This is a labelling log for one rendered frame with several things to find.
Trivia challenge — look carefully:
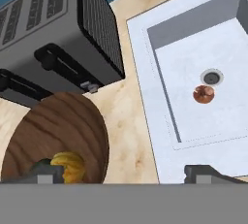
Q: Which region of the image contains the yellow squash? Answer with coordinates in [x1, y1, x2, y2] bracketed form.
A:
[49, 151, 87, 184]

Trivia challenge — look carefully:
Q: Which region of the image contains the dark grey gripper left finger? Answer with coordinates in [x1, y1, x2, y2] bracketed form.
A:
[0, 164, 65, 185]

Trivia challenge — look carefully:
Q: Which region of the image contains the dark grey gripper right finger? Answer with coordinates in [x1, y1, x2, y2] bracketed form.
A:
[183, 164, 248, 185]

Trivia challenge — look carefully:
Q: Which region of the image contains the brown wooden bowl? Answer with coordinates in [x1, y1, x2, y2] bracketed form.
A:
[0, 91, 110, 184]

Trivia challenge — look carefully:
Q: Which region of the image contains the white sink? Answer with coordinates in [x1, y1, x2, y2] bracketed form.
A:
[126, 0, 248, 185]

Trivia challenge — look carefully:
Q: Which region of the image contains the grey toaster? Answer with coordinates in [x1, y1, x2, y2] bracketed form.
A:
[0, 0, 126, 109]

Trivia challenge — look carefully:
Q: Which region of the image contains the brown mushroom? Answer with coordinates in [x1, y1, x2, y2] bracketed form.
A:
[192, 84, 216, 105]

